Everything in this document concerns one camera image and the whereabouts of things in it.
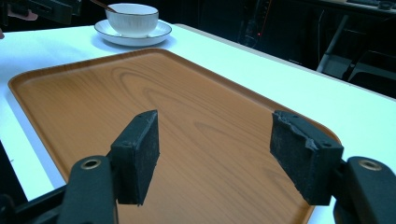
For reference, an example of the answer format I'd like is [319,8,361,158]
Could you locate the grey metal stand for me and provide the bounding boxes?
[316,14,396,82]

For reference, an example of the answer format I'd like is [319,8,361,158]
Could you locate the brown wooden tray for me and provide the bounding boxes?
[7,48,342,224]

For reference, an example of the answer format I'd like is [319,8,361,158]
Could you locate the wooden spoon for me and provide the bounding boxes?
[90,0,118,13]

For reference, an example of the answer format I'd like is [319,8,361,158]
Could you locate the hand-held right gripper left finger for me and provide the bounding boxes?
[109,109,161,206]

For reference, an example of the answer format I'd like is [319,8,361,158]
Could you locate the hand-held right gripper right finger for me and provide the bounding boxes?
[269,109,345,206]

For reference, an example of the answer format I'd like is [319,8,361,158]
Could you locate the white ribbed bowl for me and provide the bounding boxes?
[105,3,160,39]

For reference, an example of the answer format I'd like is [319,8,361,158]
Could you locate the red cable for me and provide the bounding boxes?
[257,0,273,37]

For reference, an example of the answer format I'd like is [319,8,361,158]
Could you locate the white saucer with dark rim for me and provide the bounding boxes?
[93,19,173,48]

